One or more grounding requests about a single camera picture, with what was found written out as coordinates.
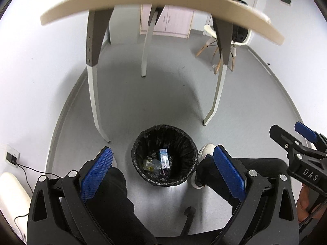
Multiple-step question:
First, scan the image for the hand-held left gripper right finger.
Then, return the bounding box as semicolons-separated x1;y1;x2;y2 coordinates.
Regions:
213;145;299;245

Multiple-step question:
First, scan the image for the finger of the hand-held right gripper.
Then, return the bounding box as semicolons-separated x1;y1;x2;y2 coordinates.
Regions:
294;122;327;153
269;125;327;159

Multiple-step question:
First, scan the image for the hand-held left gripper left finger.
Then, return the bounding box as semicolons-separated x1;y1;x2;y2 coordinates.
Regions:
27;147;115;245

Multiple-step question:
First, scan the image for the black lined trash bin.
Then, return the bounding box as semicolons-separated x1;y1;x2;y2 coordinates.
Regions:
131;125;198;187

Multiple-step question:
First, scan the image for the person's right hand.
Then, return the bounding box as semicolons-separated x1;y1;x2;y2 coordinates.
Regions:
296;184;311;222

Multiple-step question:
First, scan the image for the person's right leg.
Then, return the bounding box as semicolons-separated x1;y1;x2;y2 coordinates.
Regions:
196;156;289;225

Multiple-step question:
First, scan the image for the person's leg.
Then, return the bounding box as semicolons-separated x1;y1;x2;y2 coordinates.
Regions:
196;156;289;225
87;166;159;245

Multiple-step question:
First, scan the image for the person's left leg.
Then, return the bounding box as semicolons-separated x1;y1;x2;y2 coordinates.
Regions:
87;166;159;245

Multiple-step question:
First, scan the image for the white shoe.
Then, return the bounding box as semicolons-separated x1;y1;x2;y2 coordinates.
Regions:
194;143;216;190

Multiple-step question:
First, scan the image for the clear plastic bag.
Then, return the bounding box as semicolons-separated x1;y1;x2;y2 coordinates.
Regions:
142;158;162;172

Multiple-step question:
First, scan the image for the black office chair base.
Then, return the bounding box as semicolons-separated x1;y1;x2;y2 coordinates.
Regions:
180;206;197;236

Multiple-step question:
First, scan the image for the blue white carton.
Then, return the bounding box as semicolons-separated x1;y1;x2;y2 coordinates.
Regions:
158;148;171;169

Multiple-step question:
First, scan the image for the black backpack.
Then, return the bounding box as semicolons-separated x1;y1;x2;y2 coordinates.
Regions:
230;0;250;42

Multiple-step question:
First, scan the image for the black power cable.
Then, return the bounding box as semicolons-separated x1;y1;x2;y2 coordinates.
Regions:
14;162;63;236

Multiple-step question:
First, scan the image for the white wall socket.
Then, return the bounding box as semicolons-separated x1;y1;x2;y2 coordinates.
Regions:
6;145;20;167

